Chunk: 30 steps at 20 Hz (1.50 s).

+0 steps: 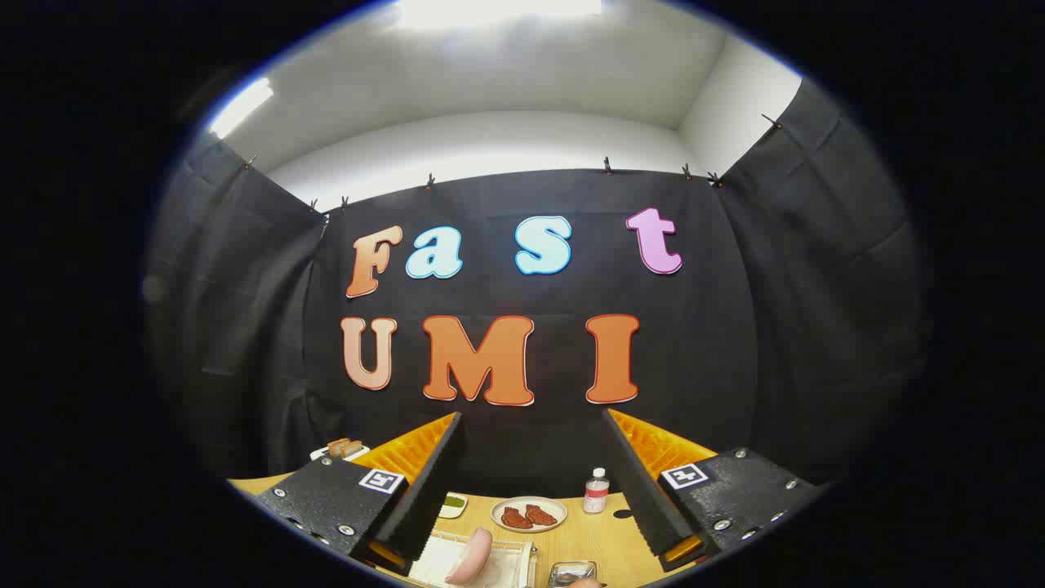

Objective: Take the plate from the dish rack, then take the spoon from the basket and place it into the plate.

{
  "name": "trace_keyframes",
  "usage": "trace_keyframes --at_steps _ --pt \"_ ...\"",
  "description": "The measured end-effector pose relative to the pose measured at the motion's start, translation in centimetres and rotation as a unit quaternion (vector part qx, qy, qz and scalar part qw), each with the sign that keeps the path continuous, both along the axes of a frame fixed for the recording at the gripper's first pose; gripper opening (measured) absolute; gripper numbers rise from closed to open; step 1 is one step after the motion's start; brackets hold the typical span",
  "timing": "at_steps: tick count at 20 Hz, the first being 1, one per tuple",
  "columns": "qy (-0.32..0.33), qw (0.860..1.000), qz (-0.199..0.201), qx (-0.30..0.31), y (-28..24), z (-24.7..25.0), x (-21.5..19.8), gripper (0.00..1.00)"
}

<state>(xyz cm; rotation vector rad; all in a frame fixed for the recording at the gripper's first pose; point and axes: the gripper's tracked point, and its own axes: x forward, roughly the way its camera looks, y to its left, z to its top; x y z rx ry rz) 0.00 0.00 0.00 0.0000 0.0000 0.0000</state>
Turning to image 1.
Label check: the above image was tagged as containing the white plate with steaks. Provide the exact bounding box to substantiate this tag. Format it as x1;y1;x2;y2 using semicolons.
491;496;568;534

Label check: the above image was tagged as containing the silver wire basket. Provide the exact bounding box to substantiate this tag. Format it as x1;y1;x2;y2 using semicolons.
547;560;598;588

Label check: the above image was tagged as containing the ceiling light panel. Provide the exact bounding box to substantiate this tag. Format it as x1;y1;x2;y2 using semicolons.
210;78;275;139
398;0;603;27

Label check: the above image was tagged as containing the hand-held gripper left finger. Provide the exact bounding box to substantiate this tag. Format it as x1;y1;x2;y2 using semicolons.
253;412;465;572

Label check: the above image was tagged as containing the clear water bottle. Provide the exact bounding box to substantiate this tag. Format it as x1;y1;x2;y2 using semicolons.
583;467;611;515

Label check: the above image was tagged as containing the white wire dish rack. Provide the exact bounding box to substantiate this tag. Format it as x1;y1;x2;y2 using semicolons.
408;529;540;588

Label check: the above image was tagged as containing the white toaster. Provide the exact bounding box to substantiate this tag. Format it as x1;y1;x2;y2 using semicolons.
310;441;371;463

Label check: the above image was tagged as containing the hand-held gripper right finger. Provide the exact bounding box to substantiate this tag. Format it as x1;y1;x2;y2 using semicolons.
602;408;821;572

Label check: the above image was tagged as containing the pink plate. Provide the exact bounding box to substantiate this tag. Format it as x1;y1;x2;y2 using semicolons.
445;527;494;586

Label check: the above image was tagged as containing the black backdrop cloth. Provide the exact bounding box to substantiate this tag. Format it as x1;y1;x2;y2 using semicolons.
147;78;932;499

